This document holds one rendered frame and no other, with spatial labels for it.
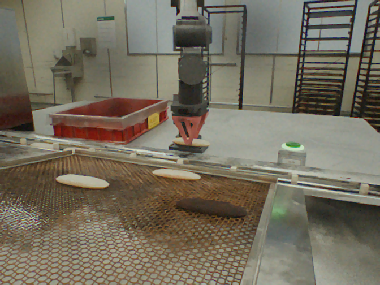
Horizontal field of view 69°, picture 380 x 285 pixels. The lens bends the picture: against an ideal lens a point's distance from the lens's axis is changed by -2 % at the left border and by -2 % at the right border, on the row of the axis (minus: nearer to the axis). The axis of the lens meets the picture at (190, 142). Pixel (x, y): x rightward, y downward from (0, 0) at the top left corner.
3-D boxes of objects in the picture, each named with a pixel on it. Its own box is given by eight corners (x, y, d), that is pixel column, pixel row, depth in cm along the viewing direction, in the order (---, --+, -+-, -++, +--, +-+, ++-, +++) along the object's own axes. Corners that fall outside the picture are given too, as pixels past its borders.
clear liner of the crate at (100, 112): (172, 117, 142) (171, 98, 139) (125, 146, 97) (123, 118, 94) (113, 114, 150) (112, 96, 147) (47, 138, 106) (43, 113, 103)
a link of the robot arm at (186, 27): (202, 5, 95) (171, 5, 94) (203, -13, 91) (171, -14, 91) (214, 51, 61) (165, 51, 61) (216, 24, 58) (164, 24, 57)
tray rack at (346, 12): (336, 135, 409) (357, 4, 356) (335, 147, 359) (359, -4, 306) (294, 131, 436) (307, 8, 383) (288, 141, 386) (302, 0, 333)
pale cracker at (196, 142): (212, 143, 69) (212, 138, 69) (207, 147, 66) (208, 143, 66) (175, 139, 73) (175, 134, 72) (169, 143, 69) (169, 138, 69)
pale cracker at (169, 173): (202, 177, 56) (203, 171, 56) (197, 181, 52) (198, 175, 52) (156, 171, 58) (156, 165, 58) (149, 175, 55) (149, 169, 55)
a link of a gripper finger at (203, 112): (173, 144, 68) (172, 106, 65) (184, 136, 74) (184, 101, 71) (200, 147, 66) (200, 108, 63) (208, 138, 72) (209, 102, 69)
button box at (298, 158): (303, 181, 79) (309, 144, 75) (304, 193, 72) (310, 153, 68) (274, 177, 81) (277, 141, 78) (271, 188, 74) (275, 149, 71)
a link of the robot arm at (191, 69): (211, 26, 63) (173, 26, 62) (216, 20, 52) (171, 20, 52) (210, 79, 66) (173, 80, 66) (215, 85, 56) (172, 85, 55)
